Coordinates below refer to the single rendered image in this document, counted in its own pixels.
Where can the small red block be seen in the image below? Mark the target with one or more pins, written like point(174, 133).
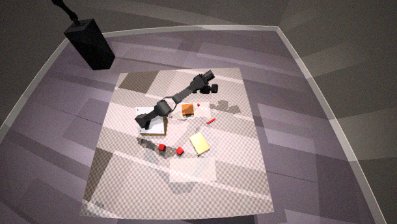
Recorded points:
point(161, 147)
point(179, 150)

